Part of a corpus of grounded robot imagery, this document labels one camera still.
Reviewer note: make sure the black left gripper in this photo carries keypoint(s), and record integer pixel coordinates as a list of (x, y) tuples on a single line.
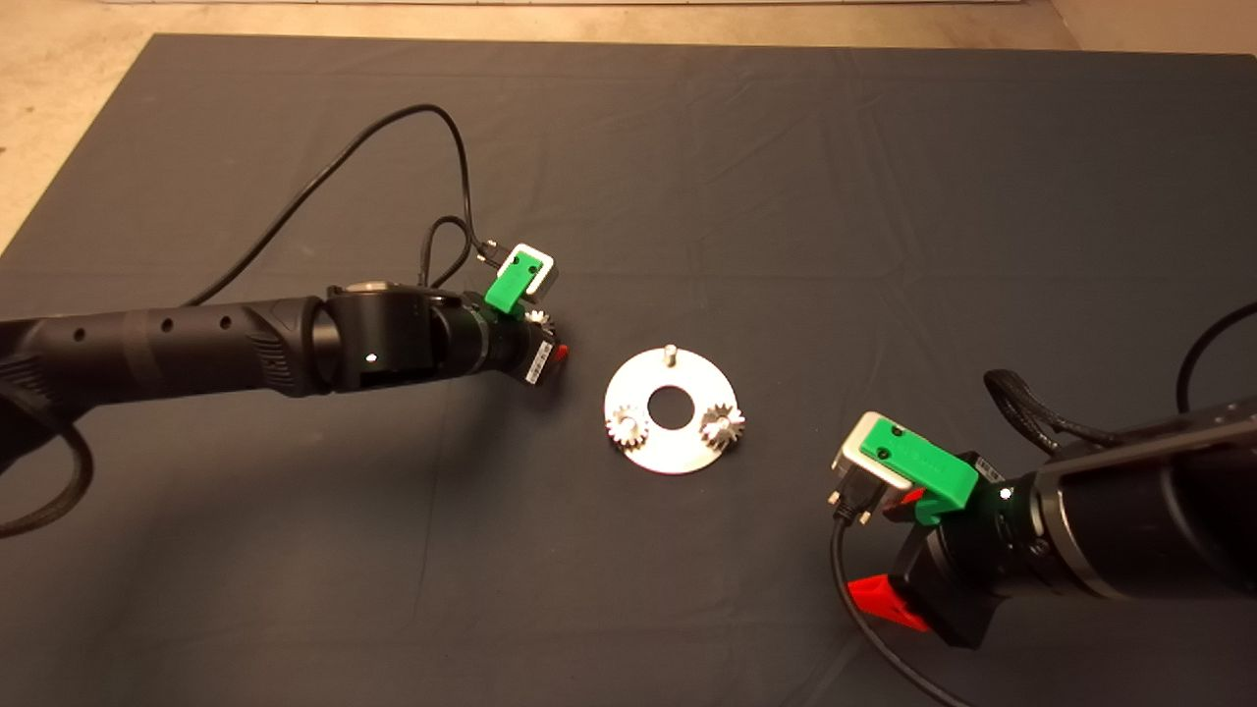
[(516, 349)]

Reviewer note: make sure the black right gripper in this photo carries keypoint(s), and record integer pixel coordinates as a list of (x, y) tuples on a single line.
[(967, 570)]

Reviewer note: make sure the small steel planetary gear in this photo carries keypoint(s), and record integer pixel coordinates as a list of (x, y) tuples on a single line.
[(540, 319), (626, 429), (722, 429)]

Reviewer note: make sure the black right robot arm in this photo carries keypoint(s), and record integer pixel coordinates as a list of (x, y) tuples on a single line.
[(1149, 511)]

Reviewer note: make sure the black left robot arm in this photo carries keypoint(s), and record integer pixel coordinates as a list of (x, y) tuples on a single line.
[(196, 349)]

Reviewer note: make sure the round metal carrier plate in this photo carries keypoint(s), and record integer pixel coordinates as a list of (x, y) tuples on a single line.
[(678, 452)]

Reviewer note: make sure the dark grey table cloth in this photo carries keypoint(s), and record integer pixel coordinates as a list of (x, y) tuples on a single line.
[(786, 196)]

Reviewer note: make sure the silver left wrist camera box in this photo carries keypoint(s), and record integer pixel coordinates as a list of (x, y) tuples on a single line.
[(545, 275)]

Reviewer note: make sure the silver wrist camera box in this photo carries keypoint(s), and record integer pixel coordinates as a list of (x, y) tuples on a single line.
[(545, 275), (852, 457)]

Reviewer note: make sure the green left camera mount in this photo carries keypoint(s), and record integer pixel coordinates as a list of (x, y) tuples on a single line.
[(511, 285)]

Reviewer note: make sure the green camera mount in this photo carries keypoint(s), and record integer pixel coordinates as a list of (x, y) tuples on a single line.
[(511, 285), (928, 469)]

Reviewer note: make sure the green right camera mount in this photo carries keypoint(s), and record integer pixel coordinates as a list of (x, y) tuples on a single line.
[(928, 469)]

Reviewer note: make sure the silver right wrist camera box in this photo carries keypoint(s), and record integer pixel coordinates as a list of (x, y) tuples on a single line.
[(852, 457)]

